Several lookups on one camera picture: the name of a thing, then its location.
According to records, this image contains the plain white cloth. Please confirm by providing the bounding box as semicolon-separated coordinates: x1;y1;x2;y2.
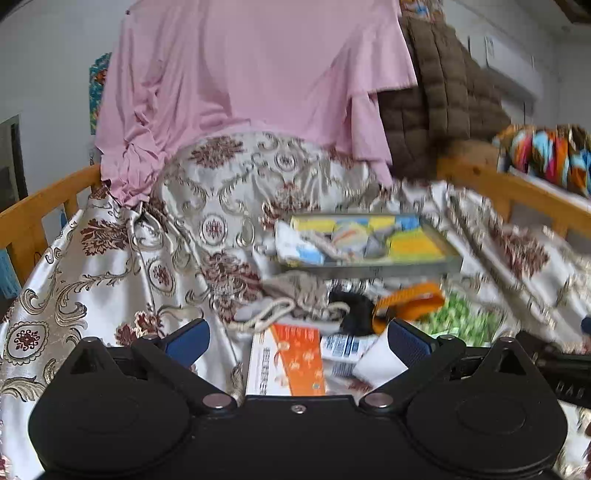
353;332;409;391

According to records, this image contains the wooden bed frame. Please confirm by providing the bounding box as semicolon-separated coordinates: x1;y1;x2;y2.
436;138;591;241

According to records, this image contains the beige drawstring pouch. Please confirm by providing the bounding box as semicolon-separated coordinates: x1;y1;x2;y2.
231;272;352;335

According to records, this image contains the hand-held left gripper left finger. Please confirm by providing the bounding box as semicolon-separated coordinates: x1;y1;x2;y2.
69;318;240;412

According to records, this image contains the colourful patterned scarf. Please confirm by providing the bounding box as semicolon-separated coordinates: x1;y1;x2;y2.
494;124;591;197

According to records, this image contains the wooden bed rail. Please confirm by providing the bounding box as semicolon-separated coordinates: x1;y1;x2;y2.
0;164;105;287

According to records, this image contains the pink shirt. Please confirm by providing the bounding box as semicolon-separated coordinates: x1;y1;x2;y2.
95;0;419;208

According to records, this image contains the brown quilted jacket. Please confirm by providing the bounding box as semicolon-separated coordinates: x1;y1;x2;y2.
379;14;518;181

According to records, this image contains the orange strap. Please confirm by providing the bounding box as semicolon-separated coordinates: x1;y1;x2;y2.
373;282;448;334

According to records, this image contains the blue and white box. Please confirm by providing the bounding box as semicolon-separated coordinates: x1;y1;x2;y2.
320;332;370;377

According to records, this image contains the floral satin blanket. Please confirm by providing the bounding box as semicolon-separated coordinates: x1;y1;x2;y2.
0;131;591;480

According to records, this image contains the white blue-striped cloth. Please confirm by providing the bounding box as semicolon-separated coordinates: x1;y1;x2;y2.
276;222;340;266

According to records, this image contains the black item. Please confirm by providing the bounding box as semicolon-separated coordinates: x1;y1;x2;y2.
329;290;376;337

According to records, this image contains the colourful wall poster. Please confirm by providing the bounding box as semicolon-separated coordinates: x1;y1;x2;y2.
88;52;114;137

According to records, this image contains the grey metal tray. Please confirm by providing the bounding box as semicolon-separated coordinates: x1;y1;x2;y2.
276;213;464;279

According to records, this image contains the dark picture frame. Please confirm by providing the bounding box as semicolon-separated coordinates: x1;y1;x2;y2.
0;114;28;213

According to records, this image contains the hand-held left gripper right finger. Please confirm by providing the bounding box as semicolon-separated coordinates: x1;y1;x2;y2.
359;318;527;412

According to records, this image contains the orange blue yellow striped towel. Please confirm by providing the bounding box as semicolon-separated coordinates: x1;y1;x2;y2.
330;220;372;261

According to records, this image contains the orange and white box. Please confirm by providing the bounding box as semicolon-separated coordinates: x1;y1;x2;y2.
246;323;329;398

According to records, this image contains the white air conditioner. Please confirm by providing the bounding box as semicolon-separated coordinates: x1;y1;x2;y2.
466;34;543;100

